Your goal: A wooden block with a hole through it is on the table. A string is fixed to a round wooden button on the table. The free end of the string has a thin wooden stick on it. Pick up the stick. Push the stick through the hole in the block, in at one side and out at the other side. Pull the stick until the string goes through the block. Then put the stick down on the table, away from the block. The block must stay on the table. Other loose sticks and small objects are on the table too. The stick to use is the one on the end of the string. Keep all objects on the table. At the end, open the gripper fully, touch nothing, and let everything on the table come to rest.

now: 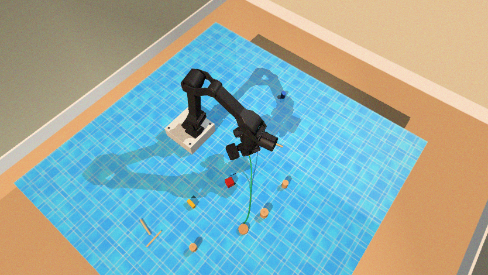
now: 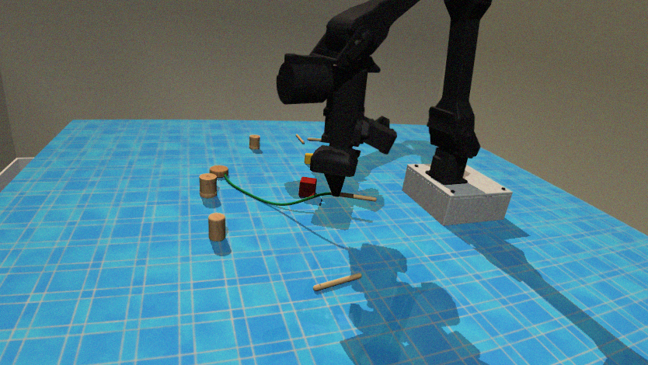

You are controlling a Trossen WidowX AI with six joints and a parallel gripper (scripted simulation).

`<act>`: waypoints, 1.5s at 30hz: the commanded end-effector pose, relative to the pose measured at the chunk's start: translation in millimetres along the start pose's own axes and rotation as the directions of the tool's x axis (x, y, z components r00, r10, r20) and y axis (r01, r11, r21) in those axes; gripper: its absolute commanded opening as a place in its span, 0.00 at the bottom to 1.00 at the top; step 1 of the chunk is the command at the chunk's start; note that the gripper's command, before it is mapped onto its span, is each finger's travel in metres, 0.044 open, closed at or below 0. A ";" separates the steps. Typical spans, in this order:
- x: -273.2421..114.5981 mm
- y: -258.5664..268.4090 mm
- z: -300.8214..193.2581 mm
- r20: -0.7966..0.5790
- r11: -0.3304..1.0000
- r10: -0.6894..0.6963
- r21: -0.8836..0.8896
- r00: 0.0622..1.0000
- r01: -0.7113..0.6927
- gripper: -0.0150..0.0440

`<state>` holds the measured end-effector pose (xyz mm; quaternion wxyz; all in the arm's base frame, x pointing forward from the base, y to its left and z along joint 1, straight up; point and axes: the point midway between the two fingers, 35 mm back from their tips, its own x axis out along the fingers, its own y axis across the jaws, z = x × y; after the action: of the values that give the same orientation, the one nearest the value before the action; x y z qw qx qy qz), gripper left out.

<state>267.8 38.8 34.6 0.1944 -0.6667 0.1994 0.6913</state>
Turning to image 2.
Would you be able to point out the green string with thin wooden stick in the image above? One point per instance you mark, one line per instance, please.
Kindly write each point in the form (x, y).
(348, 195)

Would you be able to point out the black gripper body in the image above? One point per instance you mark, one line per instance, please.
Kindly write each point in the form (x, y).
(339, 158)

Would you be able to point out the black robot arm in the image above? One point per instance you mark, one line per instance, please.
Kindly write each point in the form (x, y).
(351, 38)

